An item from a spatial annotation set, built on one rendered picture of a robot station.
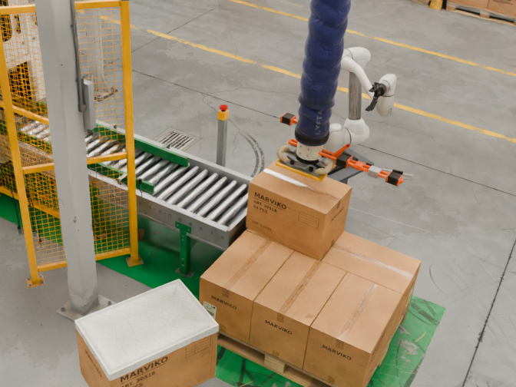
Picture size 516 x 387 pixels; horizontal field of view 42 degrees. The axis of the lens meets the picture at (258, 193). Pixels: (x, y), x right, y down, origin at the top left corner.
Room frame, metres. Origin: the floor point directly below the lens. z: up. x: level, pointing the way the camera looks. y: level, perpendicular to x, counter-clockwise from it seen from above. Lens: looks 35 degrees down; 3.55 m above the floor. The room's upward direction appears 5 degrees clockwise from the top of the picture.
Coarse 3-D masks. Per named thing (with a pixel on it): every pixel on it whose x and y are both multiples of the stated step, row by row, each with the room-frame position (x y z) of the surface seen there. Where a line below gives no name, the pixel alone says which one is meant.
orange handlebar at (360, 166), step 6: (294, 120) 4.18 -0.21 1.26; (294, 144) 3.85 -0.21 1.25; (324, 150) 3.80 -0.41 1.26; (324, 156) 3.75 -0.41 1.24; (330, 156) 3.74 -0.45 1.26; (336, 156) 3.76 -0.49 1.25; (354, 162) 3.70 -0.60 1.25; (360, 162) 3.69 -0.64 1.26; (354, 168) 3.65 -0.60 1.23; (360, 168) 3.64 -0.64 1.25; (366, 168) 3.63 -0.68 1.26; (378, 174) 3.58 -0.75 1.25; (384, 174) 3.61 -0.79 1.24; (402, 180) 3.53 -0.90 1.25
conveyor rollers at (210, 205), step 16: (96, 144) 4.76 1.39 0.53; (112, 144) 4.81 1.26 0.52; (112, 160) 4.53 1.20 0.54; (160, 160) 4.59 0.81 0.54; (144, 176) 4.34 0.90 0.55; (160, 176) 4.37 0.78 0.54; (176, 176) 4.40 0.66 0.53; (192, 176) 4.45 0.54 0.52; (192, 192) 4.18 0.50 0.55; (208, 192) 4.20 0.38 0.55; (224, 192) 4.23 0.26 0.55; (240, 192) 4.25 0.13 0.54; (192, 208) 3.98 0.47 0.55; (208, 208) 4.01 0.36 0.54; (224, 208) 4.03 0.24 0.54; (240, 208) 4.07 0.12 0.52; (224, 224) 3.86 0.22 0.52
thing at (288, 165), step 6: (276, 162) 3.79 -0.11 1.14; (282, 162) 3.79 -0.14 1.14; (288, 162) 3.80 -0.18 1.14; (294, 162) 3.80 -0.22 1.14; (288, 168) 3.74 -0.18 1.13; (294, 168) 3.74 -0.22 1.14; (300, 168) 3.74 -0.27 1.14; (306, 168) 3.74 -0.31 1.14; (312, 168) 3.71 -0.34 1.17; (300, 174) 3.70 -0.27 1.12; (306, 174) 3.68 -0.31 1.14; (312, 174) 3.68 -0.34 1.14; (324, 174) 3.70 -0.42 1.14; (318, 180) 3.64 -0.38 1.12
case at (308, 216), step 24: (264, 192) 3.75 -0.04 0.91; (288, 192) 3.73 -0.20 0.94; (312, 192) 3.76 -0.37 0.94; (336, 192) 3.79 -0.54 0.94; (264, 216) 3.75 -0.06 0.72; (288, 216) 3.66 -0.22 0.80; (312, 216) 3.57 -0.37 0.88; (336, 216) 3.70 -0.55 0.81; (288, 240) 3.65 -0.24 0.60; (312, 240) 3.56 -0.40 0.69
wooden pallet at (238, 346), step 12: (228, 336) 3.14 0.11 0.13; (228, 348) 3.14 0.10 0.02; (240, 348) 3.14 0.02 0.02; (252, 348) 3.06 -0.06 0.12; (252, 360) 3.06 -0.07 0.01; (264, 360) 3.02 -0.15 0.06; (276, 360) 2.98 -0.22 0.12; (276, 372) 2.98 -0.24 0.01; (288, 372) 2.97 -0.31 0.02; (300, 372) 2.98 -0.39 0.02; (372, 372) 2.93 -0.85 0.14; (300, 384) 2.90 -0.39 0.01; (312, 384) 2.89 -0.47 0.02; (324, 384) 2.90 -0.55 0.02
